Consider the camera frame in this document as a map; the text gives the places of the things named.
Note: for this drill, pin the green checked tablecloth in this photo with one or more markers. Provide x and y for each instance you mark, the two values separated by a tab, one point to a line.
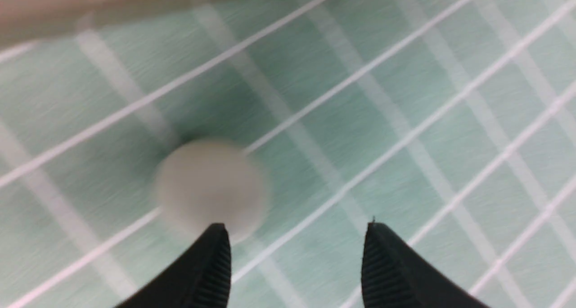
452	121

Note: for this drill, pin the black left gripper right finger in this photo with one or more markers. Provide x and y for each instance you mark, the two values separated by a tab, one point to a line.
393	275

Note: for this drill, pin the olive green plastic bin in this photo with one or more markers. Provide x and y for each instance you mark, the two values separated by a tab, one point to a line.
30	20

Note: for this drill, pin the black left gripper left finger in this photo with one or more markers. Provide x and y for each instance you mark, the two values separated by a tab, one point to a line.
200	278

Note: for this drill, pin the white ping-pong ball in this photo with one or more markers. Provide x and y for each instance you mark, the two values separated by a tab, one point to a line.
207	181

